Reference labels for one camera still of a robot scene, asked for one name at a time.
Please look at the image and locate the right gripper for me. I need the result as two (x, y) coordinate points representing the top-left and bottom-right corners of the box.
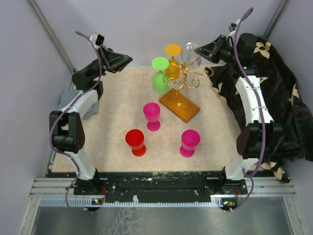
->
(195, 35), (239, 65)

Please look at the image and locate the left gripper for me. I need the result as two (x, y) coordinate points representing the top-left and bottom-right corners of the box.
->
(86, 44), (133, 79)

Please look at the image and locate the clear wine glass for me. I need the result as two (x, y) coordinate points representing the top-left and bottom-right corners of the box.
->
(185, 42), (201, 69)

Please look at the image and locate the orange plastic wine glass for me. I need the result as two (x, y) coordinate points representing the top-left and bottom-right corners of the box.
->
(164, 44), (181, 81)

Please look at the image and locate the green plastic wine glass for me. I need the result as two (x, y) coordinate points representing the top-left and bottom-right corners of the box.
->
(152, 56), (169, 94)

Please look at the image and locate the magenta wine glass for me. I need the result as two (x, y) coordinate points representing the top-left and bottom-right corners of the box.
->
(143, 102), (161, 132)
(179, 129), (201, 158)

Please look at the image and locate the red plastic wine glass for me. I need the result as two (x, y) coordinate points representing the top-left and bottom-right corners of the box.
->
(125, 129), (146, 157)

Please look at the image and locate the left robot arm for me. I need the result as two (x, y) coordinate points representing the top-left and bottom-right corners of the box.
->
(49, 46), (133, 194)

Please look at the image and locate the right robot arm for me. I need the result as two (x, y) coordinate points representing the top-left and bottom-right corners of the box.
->
(195, 33), (283, 194)

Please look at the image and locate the magenta wine glass front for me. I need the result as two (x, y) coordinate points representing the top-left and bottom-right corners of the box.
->
(179, 129), (201, 158)

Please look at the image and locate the grey cloth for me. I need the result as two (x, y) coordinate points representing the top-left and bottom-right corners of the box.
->
(57, 90), (99, 120)

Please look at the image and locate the black floral blanket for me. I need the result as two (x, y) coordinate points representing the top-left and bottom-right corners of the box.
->
(210, 36), (313, 183)

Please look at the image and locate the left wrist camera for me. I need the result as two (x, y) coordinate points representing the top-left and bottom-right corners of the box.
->
(89, 33), (105, 47)

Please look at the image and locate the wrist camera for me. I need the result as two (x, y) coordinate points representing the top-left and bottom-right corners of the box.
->
(89, 33), (105, 47)
(228, 19), (242, 38)

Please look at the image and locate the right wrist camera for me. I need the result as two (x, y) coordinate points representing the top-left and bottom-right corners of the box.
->
(228, 19), (242, 38)

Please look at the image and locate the gold wire wine glass rack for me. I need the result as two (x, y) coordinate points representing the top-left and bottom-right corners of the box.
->
(159, 62), (214, 123)

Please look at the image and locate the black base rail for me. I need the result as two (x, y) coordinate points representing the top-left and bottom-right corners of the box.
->
(74, 170), (247, 203)

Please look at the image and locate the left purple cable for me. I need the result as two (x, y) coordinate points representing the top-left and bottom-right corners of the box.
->
(49, 30), (103, 213)

